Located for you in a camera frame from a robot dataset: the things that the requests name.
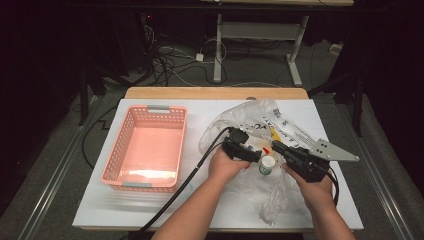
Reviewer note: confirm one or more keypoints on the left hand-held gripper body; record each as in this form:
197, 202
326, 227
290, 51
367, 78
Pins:
237, 146

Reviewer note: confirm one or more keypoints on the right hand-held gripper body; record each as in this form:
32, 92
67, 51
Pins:
310, 165

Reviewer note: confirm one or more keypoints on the white dropper bottle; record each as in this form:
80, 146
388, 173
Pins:
254, 147

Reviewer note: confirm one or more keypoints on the white jar with green base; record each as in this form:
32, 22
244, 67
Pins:
267, 164

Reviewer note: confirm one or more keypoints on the clear plastic bag yellow smiley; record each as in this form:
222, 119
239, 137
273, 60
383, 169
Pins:
240, 116

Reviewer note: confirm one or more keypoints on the pink perforated plastic basket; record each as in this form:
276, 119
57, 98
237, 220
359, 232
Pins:
150, 150

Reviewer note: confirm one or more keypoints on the person's left hand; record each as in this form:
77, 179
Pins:
225, 165

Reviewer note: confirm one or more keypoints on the person's right hand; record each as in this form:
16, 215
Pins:
316, 193

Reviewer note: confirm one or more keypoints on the white board mat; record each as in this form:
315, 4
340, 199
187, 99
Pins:
196, 113

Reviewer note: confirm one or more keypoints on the wooden table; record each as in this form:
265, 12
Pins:
200, 93

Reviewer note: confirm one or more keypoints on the white power adapter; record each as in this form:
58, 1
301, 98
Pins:
199, 57

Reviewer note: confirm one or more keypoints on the white floor box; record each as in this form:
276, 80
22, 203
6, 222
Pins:
335, 49

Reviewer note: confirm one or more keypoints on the black metal stand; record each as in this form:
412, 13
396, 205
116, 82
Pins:
83, 100

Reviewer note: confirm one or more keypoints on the grey floor rail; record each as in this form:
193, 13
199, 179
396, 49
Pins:
383, 190
58, 173

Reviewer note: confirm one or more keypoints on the white metal frame desk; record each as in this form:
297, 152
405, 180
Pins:
260, 30

